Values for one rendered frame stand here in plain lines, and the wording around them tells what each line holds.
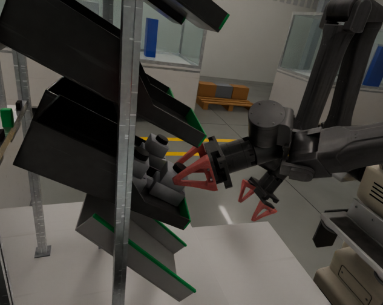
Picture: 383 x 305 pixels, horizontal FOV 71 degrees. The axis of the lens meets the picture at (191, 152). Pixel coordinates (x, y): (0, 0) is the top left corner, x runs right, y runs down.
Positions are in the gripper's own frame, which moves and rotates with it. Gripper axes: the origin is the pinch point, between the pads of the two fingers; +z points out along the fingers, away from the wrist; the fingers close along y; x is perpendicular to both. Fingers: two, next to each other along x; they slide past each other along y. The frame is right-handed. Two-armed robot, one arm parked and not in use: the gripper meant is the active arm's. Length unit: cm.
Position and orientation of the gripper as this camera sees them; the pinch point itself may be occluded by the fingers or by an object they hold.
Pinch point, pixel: (176, 173)
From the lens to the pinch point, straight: 51.3
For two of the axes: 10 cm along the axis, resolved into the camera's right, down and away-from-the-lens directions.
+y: 1.0, 4.2, -9.0
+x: 2.8, 8.6, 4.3
